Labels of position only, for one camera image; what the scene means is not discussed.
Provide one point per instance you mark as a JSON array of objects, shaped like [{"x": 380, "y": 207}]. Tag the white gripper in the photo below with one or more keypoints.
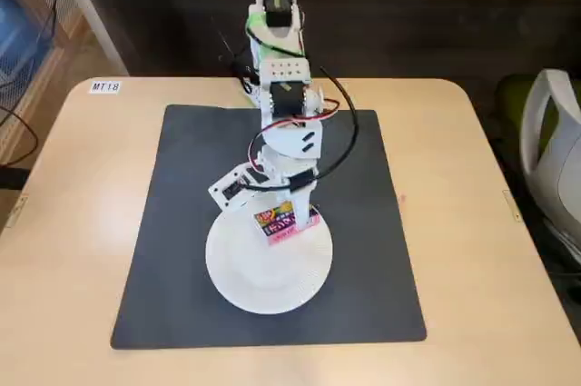
[{"x": 282, "y": 183}]

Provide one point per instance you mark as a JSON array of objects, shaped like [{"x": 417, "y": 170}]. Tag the colourful candy box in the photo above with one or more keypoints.
[{"x": 279, "y": 227}]

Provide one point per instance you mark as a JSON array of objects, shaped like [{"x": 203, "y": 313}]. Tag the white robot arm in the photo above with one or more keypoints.
[{"x": 283, "y": 72}]

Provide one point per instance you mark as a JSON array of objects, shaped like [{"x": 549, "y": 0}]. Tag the white round dish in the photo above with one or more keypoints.
[{"x": 272, "y": 277}]

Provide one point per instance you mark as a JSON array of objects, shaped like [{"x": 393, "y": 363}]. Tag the dark grey mat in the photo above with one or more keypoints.
[{"x": 181, "y": 222}]

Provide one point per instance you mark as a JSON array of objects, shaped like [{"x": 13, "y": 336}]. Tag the green chair seat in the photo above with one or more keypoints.
[{"x": 513, "y": 100}]

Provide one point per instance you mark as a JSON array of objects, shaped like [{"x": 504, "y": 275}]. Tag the white MT18 label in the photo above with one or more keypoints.
[{"x": 105, "y": 87}]

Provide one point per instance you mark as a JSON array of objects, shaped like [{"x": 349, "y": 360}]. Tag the white plastic chair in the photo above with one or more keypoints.
[{"x": 558, "y": 168}]

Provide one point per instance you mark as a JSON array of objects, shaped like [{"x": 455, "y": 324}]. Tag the blue storage bin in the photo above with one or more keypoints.
[{"x": 18, "y": 36}]

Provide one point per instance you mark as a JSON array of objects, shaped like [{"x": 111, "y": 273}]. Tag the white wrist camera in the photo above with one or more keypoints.
[{"x": 229, "y": 188}]

